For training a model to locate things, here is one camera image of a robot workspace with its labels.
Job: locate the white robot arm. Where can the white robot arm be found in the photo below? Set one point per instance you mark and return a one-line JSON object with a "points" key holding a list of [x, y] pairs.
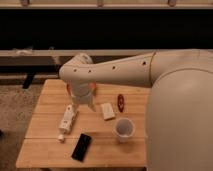
{"points": [[179, 112]]}

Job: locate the white bottle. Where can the white bottle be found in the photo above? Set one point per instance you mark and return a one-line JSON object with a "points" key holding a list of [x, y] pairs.
{"points": [[67, 120]]}

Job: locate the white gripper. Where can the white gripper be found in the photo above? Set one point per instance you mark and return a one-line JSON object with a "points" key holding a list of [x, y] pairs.
{"points": [[87, 99]]}

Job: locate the orange bowl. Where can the orange bowl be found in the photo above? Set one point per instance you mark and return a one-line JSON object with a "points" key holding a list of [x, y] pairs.
{"points": [[94, 86]]}

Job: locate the white sponge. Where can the white sponge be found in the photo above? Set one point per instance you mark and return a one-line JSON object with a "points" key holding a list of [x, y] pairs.
{"points": [[107, 111]]}

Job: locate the white ceramic cup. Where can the white ceramic cup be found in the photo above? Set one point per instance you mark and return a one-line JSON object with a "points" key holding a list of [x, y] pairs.
{"points": [[124, 129]]}

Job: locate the wooden table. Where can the wooden table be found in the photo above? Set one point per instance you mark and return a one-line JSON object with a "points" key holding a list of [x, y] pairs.
{"points": [[41, 148]]}

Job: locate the small white bottle cap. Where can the small white bottle cap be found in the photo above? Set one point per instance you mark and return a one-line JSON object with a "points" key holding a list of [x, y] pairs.
{"points": [[61, 138]]}

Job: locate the black phone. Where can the black phone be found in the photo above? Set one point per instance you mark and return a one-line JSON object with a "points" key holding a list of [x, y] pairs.
{"points": [[81, 147]]}

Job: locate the red oval object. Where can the red oval object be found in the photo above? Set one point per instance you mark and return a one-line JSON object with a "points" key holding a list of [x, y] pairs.
{"points": [[120, 102]]}

